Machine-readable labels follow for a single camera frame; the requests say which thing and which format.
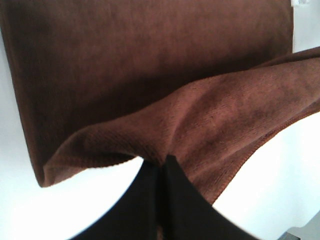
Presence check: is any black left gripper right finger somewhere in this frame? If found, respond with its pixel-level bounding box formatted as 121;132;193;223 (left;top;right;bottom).
161;155;259;240

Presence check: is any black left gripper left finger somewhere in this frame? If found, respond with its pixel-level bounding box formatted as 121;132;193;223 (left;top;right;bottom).
72;161;158;240

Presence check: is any brown towel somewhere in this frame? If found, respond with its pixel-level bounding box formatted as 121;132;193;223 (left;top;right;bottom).
0;0;320;203

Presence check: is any white towel care label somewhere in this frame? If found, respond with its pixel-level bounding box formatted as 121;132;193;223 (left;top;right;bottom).
290;0;311;7

